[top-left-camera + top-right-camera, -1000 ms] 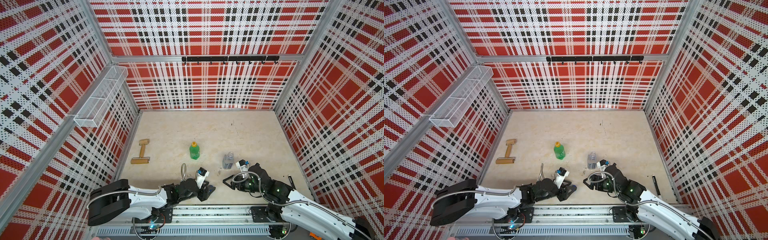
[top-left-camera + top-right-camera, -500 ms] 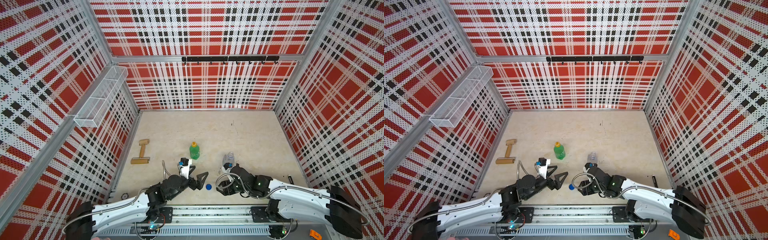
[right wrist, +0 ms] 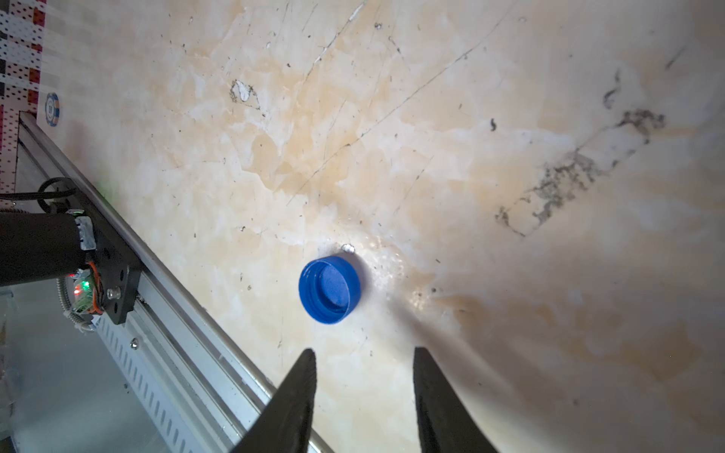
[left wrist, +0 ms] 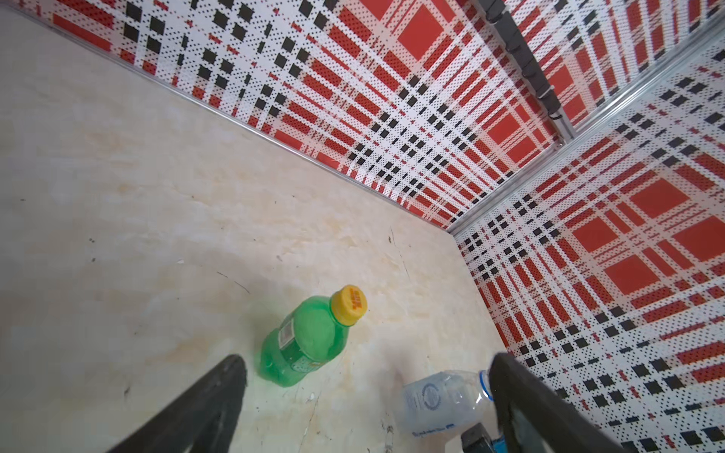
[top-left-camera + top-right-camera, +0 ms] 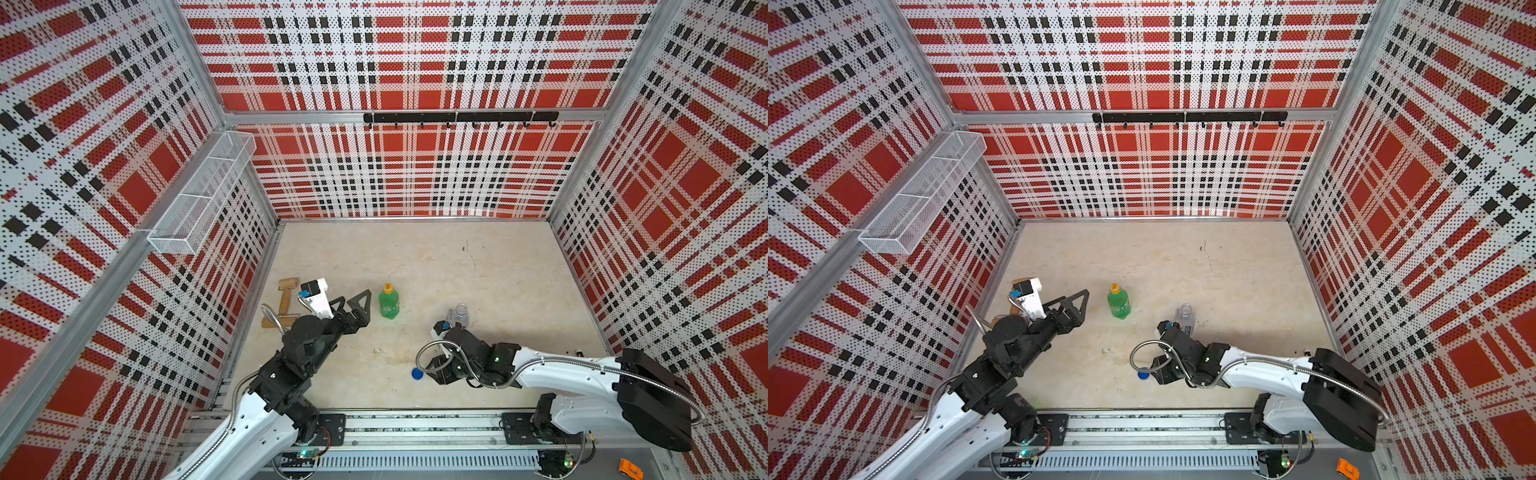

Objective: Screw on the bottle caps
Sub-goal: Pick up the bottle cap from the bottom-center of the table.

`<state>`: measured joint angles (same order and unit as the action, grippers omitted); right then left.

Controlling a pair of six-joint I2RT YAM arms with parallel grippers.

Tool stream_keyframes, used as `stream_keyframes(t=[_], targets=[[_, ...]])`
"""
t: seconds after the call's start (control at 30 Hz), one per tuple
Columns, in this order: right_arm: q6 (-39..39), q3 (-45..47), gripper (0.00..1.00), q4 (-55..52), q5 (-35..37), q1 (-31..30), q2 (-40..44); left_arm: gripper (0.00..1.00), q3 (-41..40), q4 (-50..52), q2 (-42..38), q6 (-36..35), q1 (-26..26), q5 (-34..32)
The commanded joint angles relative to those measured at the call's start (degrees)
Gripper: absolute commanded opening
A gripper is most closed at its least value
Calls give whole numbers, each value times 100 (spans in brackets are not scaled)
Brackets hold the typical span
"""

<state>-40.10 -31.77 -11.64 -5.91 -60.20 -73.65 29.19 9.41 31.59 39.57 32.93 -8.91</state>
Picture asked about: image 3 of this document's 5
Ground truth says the blue bottle cap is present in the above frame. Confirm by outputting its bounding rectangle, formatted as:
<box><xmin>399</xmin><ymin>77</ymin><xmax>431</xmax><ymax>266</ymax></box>
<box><xmin>298</xmin><ymin>256</ymin><xmax>362</xmax><ymax>325</ymax></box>

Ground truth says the round blue sticker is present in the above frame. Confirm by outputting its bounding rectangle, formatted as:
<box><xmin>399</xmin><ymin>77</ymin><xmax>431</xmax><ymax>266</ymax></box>
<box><xmin>45</xmin><ymin>92</ymin><xmax>60</xmax><ymax>128</ymax></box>

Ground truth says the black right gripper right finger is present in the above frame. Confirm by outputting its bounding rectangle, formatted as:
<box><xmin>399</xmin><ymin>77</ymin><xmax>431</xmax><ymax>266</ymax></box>
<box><xmin>413</xmin><ymin>347</ymin><xmax>497</xmax><ymax>452</ymax></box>

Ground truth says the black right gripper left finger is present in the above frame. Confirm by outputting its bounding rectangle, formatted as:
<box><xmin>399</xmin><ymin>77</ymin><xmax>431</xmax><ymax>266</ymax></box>
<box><xmin>231</xmin><ymin>348</ymin><xmax>317</xmax><ymax>453</ymax></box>

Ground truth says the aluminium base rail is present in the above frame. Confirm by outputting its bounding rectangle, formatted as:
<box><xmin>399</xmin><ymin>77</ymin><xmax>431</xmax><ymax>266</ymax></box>
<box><xmin>1</xmin><ymin>113</ymin><xmax>275</xmax><ymax>452</ymax></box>

